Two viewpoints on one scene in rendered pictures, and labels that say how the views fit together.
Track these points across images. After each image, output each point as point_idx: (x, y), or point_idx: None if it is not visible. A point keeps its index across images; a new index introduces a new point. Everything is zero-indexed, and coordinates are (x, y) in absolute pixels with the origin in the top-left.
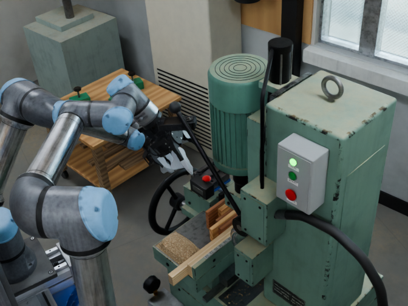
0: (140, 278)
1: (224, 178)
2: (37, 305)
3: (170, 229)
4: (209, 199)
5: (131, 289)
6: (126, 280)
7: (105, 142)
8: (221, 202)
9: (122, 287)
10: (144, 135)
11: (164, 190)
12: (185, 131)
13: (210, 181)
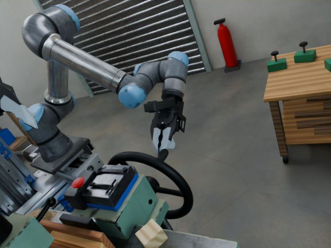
0: (240, 228)
1: (103, 201)
2: (50, 184)
3: None
4: (76, 210)
5: (226, 229)
6: (232, 219)
7: (278, 99)
8: (56, 227)
9: (223, 222)
10: (167, 96)
11: (112, 164)
12: (9, 99)
13: (86, 190)
